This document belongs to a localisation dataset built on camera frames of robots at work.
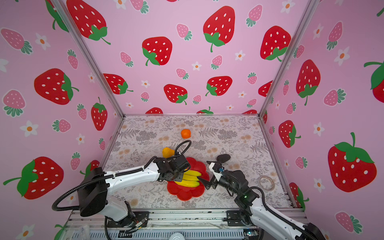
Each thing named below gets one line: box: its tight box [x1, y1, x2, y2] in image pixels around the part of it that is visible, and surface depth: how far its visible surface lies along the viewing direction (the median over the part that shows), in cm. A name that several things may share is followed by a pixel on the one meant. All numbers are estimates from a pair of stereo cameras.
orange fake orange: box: [181, 129, 192, 139], surface depth 106 cm
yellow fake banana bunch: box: [174, 170, 202, 188], surface depth 84 cm
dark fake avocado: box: [216, 154, 231, 163], surface depth 95 cm
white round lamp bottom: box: [169, 232, 185, 240], surface depth 66 cm
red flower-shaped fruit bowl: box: [167, 157, 210, 201], surface depth 84 cm
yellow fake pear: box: [162, 147, 175, 159], surface depth 97 cm
